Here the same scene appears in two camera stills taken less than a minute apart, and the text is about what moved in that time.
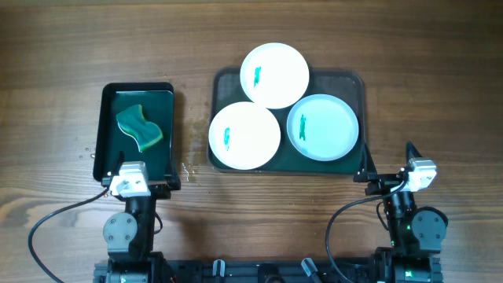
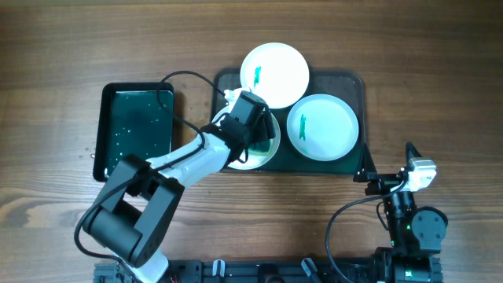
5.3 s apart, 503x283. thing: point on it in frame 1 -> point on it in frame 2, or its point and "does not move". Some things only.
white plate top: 274,75 does not move
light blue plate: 322,127 does not move
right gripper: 384,179 does not move
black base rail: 284,270 does not move
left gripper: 158,185 -> 269,128
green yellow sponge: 132,122 -> 261,147
